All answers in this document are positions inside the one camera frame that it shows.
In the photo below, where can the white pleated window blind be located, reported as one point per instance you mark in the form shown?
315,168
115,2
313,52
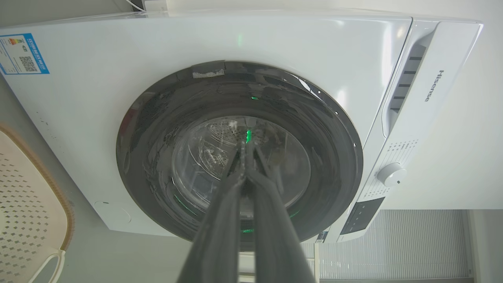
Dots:
393,243

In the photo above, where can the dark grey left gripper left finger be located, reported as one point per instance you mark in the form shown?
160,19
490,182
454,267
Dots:
220,232

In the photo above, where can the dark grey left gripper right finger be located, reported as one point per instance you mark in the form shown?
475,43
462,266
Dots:
275,236

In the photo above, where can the dark round washing machine door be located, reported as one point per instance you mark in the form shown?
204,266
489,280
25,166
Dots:
165,118

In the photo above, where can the blue energy label sticker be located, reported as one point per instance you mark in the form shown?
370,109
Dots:
22,54

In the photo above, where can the white Hisense washing machine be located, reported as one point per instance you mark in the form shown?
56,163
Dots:
251,47

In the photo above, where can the cream perforated laundry basket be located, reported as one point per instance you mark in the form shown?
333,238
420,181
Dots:
27,208

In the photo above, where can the white round control knob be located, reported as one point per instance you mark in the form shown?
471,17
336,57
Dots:
391,174

